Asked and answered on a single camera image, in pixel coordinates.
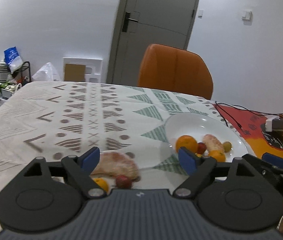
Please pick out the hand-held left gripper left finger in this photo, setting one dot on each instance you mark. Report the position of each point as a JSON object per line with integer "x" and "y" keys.
{"x": 90, "y": 157}

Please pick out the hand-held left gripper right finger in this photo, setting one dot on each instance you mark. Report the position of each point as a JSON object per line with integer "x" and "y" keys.
{"x": 187, "y": 160}

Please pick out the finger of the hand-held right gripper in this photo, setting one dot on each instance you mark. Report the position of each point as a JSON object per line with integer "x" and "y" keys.
{"x": 276, "y": 160}
{"x": 271, "y": 171}

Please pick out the orange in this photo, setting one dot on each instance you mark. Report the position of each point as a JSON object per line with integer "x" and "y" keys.
{"x": 217, "y": 156}
{"x": 186, "y": 143}

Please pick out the red cherry tomato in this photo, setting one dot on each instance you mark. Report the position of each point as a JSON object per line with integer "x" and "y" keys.
{"x": 201, "y": 147}
{"x": 122, "y": 181}

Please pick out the bread loaf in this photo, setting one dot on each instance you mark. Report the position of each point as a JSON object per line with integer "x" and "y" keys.
{"x": 116, "y": 165}

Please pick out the small orange cherry tomato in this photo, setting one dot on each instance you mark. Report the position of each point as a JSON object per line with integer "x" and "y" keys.
{"x": 101, "y": 183}

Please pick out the bread roll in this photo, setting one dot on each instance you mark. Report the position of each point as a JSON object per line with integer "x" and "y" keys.
{"x": 212, "y": 142}

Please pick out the white plate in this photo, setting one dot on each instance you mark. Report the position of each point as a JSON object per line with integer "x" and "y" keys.
{"x": 196, "y": 125}

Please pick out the yellow-green cherry tomato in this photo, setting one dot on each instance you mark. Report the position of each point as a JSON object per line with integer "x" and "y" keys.
{"x": 227, "y": 146}

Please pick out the orange cartoon mat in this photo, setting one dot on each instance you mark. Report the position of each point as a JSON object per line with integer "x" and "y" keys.
{"x": 254, "y": 140}

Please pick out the white and grey device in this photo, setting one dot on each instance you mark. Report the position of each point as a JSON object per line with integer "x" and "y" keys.
{"x": 275, "y": 124}

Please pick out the patterned tablecloth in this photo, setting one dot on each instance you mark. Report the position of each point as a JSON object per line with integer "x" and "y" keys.
{"x": 56, "y": 120}

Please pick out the cardboard sheet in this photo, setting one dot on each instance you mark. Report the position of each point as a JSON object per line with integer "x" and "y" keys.
{"x": 75, "y": 72}

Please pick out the orange chair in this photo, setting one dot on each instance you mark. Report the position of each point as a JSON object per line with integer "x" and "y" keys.
{"x": 176, "y": 70}

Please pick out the white foam packaging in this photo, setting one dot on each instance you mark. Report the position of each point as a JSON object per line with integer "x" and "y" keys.
{"x": 94, "y": 63}

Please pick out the clear plastic bag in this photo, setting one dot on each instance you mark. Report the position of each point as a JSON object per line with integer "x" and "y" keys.
{"x": 46, "y": 73}

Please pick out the black metal rack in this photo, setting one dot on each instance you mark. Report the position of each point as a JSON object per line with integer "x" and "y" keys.
{"x": 27, "y": 70}

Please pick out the blue and white bag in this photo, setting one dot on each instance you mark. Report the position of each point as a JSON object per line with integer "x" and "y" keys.
{"x": 12, "y": 57}

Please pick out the grey door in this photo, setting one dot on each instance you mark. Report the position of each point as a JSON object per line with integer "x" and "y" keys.
{"x": 161, "y": 10}

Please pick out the small white wall switch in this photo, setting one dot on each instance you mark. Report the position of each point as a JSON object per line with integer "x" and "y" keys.
{"x": 200, "y": 13}

